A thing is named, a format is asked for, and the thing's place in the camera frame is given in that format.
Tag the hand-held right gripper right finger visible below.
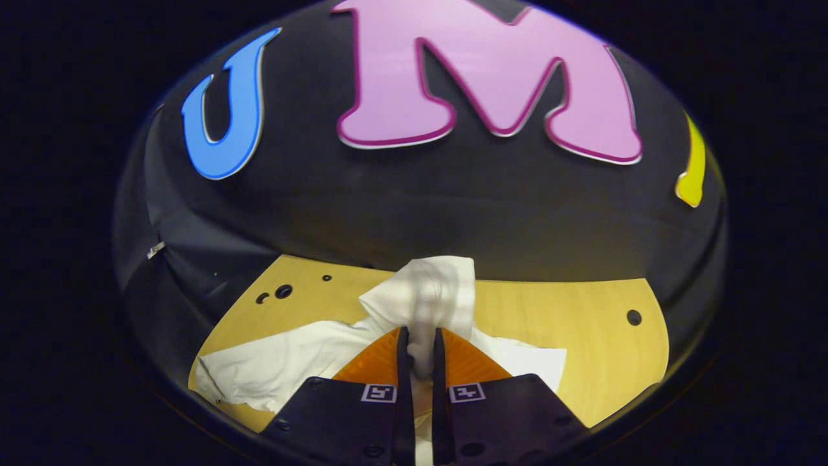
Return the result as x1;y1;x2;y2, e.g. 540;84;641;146
431;327;591;466

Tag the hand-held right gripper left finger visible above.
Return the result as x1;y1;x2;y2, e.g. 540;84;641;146
257;326;416;466

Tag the white garment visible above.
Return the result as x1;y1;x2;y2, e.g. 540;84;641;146
194;256;568;466

